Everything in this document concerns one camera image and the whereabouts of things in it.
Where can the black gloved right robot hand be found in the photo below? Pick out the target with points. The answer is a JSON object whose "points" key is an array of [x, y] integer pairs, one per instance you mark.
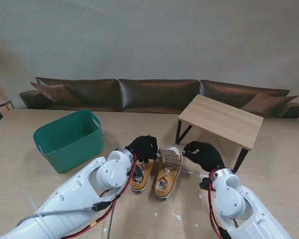
{"points": [[206, 156]]}

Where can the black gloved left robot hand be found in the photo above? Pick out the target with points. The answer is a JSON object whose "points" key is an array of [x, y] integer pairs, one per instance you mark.
{"points": [[145, 148]]}

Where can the yellow canvas sneaker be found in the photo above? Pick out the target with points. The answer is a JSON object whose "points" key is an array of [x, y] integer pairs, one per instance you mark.
{"points": [[170, 179], [144, 180]]}

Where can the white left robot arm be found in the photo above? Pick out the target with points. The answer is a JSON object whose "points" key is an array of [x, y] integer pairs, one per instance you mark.
{"points": [[72, 199]]}

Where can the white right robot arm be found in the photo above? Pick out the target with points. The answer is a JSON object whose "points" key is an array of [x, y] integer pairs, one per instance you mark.
{"points": [[234, 204]]}

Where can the small wooden stand black legs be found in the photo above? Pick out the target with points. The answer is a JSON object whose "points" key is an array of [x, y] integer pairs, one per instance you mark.
{"points": [[219, 119]]}

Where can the brown leather sofa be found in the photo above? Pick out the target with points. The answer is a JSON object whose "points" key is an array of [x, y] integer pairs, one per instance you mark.
{"points": [[152, 94]]}

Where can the brown sofa cushion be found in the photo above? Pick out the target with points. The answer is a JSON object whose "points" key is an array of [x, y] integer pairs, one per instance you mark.
{"points": [[269, 104], [54, 93]]}

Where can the green plastic basket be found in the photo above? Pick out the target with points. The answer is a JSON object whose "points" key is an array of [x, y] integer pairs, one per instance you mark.
{"points": [[64, 132]]}

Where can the small wooden side table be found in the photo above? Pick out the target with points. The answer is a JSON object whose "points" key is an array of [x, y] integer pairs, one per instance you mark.
{"points": [[3, 102]]}

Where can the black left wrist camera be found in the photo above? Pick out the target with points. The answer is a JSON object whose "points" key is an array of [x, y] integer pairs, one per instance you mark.
{"points": [[138, 171]]}

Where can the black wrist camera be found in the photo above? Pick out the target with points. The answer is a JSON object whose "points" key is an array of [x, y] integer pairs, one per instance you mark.
{"points": [[204, 184], [138, 171]]}

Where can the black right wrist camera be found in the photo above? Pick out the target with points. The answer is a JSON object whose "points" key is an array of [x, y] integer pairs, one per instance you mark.
{"points": [[204, 184]]}

